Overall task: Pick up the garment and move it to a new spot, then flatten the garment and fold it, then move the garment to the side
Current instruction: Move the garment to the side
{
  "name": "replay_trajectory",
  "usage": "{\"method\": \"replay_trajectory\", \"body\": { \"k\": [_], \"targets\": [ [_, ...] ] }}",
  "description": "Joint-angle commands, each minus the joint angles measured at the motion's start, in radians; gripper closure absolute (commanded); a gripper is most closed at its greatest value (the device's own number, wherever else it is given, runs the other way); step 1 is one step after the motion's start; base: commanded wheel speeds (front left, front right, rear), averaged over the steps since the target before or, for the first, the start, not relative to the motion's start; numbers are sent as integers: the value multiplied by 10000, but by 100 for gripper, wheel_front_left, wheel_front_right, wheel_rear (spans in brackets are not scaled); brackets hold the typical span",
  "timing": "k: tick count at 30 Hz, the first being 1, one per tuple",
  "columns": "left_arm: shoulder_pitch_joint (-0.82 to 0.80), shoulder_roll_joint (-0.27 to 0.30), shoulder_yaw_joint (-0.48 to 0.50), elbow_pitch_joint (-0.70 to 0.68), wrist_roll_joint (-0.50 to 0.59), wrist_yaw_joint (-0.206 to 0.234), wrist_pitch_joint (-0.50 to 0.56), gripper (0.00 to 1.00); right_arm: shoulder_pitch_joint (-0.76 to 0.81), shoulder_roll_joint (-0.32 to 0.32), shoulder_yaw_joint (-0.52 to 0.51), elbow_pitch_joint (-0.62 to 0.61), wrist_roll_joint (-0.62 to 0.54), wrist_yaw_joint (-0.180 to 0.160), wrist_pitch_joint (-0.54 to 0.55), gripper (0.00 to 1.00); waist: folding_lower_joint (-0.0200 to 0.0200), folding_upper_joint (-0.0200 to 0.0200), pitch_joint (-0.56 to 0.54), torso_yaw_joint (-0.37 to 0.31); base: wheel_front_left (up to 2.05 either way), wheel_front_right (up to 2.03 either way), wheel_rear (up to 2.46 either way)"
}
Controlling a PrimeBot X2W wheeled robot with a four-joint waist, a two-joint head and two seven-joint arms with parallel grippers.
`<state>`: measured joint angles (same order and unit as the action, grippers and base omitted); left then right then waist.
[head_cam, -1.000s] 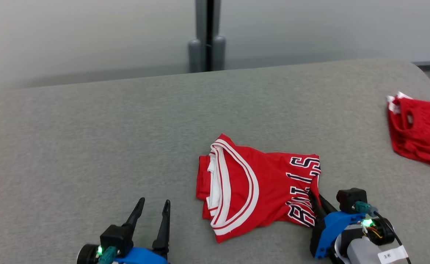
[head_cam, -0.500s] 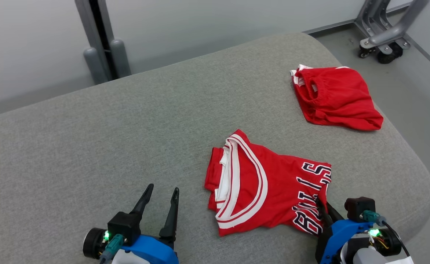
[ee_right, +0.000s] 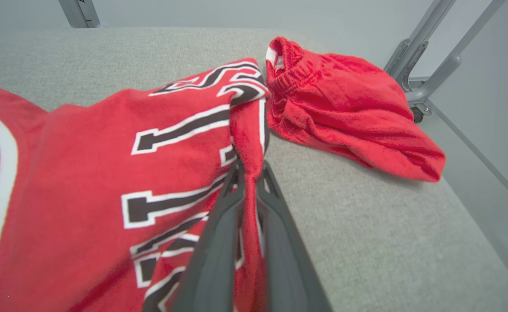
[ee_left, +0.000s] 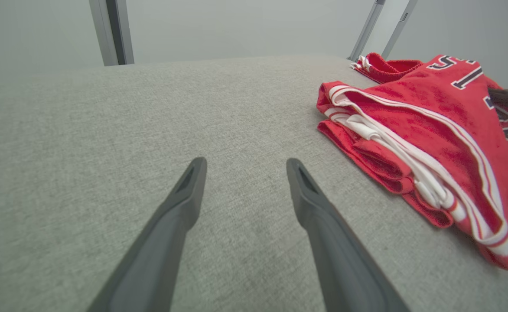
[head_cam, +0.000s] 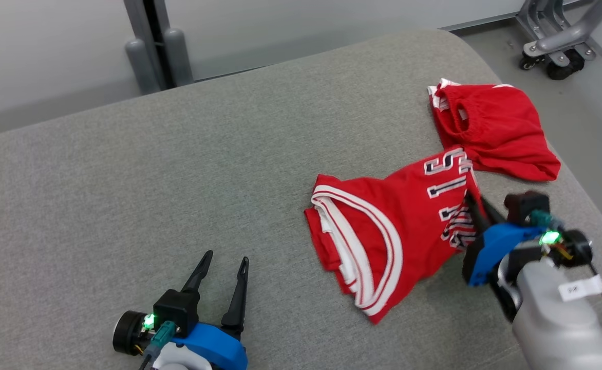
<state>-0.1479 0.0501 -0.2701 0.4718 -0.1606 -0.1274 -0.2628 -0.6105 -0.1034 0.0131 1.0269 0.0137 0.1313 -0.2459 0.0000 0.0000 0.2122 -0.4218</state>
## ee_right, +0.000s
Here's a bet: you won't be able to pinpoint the grey metal frame with caster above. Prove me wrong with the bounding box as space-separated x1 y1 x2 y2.
383 0 507 124

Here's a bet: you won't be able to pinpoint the red white jersey shirt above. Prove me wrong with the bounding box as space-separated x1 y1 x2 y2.
0 58 272 312

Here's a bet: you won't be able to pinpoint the grey slanted metal leg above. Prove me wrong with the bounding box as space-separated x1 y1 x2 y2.
58 0 101 29

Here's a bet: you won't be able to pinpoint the red shorts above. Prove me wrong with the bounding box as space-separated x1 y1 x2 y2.
264 36 447 183

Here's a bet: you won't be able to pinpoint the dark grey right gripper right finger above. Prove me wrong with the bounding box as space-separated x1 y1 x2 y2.
256 161 333 312

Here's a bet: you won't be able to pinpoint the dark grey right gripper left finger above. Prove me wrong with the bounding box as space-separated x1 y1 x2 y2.
171 160 248 312

